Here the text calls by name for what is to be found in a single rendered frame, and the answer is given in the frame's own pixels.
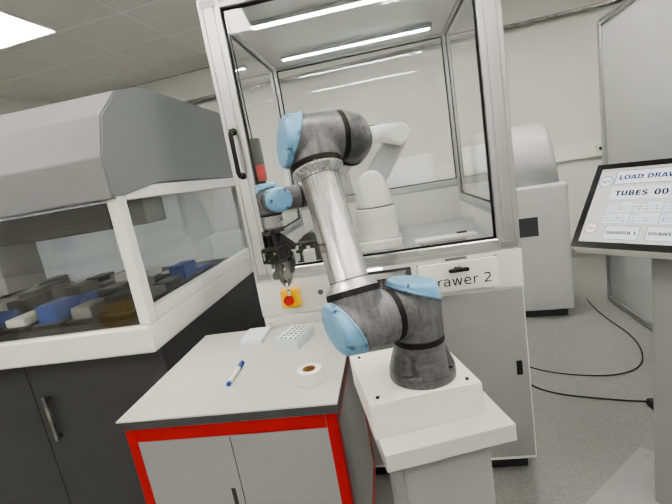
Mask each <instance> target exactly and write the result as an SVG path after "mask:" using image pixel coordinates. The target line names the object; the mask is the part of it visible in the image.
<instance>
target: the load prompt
mask: <svg viewBox="0 0 672 504"><path fill-rule="evenodd" d="M669 181H672V166H670V167H658V168H647V169H635V170H623V171H618V173H617V176H616V179H615V182H614V185H619V184H635V183H652V182H669Z"/></svg>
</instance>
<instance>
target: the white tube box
mask: <svg viewBox="0 0 672 504"><path fill-rule="evenodd" d="M287 331H289V332H290V336H287V335H286V332H287ZM313 335H314V328H313V325H309V327H308V328H307V327H306V325H294V324H293V325H292V326H291V327H290V328H288V329H287V330H286V331H285V332H283V333H282V334H281V335H280V336H278V337H277V338H276V343H277V348H278V349H297V350H298V349H299V348H300V347H301V346H303V345H304V344H305V343H306V342H307V341H308V340H309V339H310V338H311V337H312V336H313Z"/></svg>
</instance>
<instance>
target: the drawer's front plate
mask: <svg viewBox="0 0 672 504"><path fill-rule="evenodd" d="M458 266H461V267H469V268H470V270H469V271H464V272H456V273H449V272H448V270H449V269H454V267H458ZM417 271H418V276H425V277H429V278H432V279H434V280H436V281H437V282H438V281H440V280H442V281H440V283H439V284H440V293H441V292H449V291H457V290H465V289H473V288H481V287H489V286H498V285H499V284H500V280H499V269H498V259H497V257H496V256H489V257H482V258H474V259H467V260H459V261H452V262H444V263H437V264H430V265H422V266H418V267H417ZM485 272H490V273H491V276H490V277H489V278H488V276H489V273H485ZM484 273H485V274H484ZM477 275H478V277H475V283H474V277H473V276H477ZM466 277H470V278H471V280H470V278H466ZM456 278H458V280H459V282H460V280H461V278H462V282H461V285H459V283H458V280H457V284H456ZM465 278H466V280H470V281H466V283H470V282H471V284H466V283H465V282H464V279H465ZM487 278H488V279H487ZM446 279H448V280H450V285H451V286H448V285H449V283H446V284H445V285H446V286H448V287H445V286H444V283H445V282H449V281H448V280H446ZM452 279H454V282H455V284H456V286H455V285H454V282H453V280H452ZM486 279H487V280H491V281H488V282H485V280H486ZM444 280H446V281H444Z"/></svg>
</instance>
